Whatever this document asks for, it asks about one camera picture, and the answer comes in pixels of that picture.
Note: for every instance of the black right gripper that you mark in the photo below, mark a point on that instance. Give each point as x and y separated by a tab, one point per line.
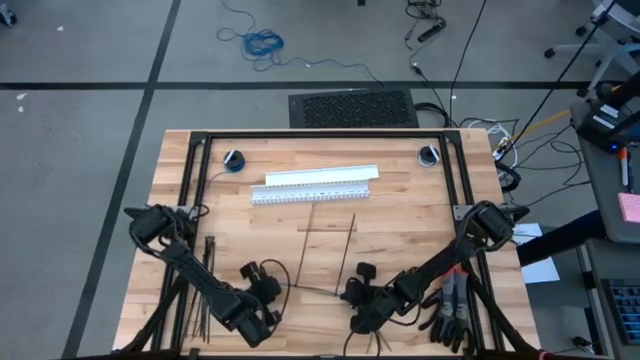
365	272

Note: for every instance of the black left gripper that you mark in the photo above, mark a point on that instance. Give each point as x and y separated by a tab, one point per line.
250	272

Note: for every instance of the white duct cover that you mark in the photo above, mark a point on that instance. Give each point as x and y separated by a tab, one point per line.
320	175

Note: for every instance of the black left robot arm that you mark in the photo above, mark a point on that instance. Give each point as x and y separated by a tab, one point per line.
200	285

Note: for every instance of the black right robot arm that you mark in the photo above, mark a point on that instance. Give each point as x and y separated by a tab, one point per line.
440	260

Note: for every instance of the black zip tie pile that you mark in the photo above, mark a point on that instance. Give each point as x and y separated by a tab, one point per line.
209	250

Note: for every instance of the grey work glove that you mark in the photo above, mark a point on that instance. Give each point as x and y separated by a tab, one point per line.
430	312
457	310

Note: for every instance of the grey metal mounting plate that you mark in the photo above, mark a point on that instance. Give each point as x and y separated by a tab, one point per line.
187	210
462	212

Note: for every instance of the black perforated vent grate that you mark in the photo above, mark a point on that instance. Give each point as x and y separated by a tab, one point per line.
355	107

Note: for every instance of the white paper sheet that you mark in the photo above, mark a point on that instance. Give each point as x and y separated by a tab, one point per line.
542	272

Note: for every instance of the dark metal support beam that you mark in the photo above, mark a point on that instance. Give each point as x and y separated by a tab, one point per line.
560	240

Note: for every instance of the dark grey desk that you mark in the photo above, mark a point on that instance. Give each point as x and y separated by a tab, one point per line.
615	260

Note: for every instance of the black keyboard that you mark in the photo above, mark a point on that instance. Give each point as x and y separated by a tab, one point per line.
625	312

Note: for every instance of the black power strip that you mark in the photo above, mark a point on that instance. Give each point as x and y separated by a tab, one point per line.
432	31

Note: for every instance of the pink sticky note pad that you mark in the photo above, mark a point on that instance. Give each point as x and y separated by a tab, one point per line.
630	207

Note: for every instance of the orange white marker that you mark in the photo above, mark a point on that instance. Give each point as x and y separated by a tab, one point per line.
624	167

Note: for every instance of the black labelled device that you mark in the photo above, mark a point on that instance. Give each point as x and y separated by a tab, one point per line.
602	125

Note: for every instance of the black desk pole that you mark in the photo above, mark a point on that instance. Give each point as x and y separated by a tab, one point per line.
617	90

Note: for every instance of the black white caster wheel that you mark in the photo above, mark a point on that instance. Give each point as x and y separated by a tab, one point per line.
7	15

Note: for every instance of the grey office chair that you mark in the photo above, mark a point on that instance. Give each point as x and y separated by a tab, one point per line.
625	20

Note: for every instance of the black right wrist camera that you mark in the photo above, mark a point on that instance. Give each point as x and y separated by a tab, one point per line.
385	302

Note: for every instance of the black aluminium rig frame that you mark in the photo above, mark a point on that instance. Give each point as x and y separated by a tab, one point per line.
325	134

